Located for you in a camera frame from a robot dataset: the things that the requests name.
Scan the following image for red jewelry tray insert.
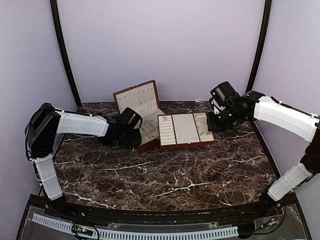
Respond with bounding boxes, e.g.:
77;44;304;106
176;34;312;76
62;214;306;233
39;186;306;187
157;112;215;149

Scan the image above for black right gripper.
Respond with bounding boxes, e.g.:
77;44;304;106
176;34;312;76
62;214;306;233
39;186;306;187
207;105;244;132

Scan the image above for hoop earrings in tray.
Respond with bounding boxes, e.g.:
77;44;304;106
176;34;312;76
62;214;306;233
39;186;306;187
199;131;212;136

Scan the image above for red jewelry box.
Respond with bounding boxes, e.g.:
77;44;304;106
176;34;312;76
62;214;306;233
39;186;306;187
113;80;164;153

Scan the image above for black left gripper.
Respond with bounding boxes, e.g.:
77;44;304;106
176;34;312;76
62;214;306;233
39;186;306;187
118;129;143;150

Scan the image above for black left frame post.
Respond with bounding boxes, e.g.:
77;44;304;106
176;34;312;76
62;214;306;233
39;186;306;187
49;0;82;107

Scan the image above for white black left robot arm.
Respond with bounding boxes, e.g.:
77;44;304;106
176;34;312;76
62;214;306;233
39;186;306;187
24;102;143;218

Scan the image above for black right frame post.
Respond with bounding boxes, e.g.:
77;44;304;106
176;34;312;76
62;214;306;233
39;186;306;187
241;0;273;109

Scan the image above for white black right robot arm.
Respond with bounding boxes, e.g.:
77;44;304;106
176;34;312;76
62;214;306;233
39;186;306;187
207;81;320;217

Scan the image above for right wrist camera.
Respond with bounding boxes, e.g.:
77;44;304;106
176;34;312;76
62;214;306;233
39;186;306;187
209;97;224;115

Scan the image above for black front table rail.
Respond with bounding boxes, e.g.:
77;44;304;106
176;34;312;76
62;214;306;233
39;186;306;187
22;193;302;226

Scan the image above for black frame post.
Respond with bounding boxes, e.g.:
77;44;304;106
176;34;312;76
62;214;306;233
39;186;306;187
241;0;273;109
49;0;82;107

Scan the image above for white slotted cable duct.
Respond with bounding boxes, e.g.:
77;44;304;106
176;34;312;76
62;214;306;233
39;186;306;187
31;213;239;240

